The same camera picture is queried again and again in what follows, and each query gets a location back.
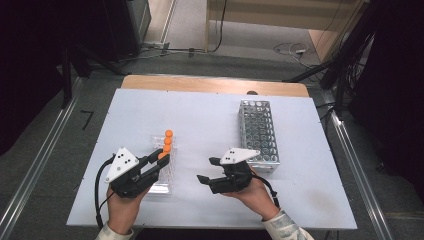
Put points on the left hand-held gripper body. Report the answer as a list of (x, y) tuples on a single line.
[(125, 176)]

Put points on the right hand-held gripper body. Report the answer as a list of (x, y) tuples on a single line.
[(233, 181)]

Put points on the orange-capped clear tube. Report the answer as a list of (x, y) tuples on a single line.
[(167, 148), (162, 155), (169, 133), (168, 140)]

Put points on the clear plastic tube rack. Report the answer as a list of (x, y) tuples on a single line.
[(165, 185)]

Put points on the metal tube rack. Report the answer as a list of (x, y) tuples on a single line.
[(258, 130)]

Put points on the person's right hand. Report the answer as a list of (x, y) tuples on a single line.
[(258, 200)]

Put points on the person's left hand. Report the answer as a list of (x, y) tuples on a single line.
[(121, 213)]

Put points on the white board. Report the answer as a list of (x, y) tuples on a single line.
[(206, 133)]

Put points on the dark round table grommet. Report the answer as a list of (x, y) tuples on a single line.
[(252, 92)]

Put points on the wooden table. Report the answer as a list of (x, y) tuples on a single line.
[(200, 85)]

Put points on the black metal stand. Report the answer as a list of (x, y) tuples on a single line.
[(66, 83), (340, 90)]

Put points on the black cabinet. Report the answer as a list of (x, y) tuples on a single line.
[(123, 26)]

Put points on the light wooden shelf unit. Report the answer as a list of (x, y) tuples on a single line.
[(266, 16)]

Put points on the dark curtain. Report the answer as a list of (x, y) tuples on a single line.
[(393, 83)]

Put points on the aluminium floor rail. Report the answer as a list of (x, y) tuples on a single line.
[(346, 143), (40, 156)]

